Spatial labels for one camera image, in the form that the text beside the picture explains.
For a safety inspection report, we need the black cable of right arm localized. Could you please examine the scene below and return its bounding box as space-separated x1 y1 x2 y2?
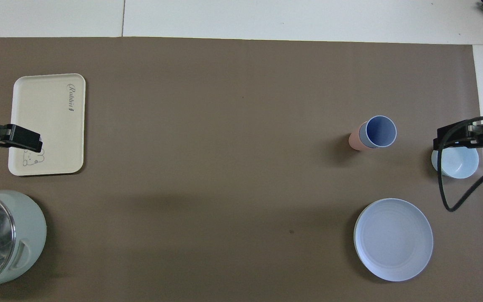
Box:
436 114 483 212

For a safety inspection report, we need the light blue bowl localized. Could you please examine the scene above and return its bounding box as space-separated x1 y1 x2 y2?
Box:
431 145 480 180

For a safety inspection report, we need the grey-green kettle with glass lid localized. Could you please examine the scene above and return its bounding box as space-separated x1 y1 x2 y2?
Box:
0 190 47 293

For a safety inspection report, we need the cream tray with rabbit print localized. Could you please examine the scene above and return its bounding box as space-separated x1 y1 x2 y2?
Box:
8 73 86 176

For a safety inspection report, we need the pink plastic cup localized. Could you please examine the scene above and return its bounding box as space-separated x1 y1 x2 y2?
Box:
349 126 373 151

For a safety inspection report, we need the light blue round plate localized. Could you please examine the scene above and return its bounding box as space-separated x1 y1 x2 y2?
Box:
353 198 434 282

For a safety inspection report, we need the brown table mat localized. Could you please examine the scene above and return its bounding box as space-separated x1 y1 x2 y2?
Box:
0 37 483 302

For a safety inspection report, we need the blue ribbed plastic cup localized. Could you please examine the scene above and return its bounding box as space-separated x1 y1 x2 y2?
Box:
358 115 397 148

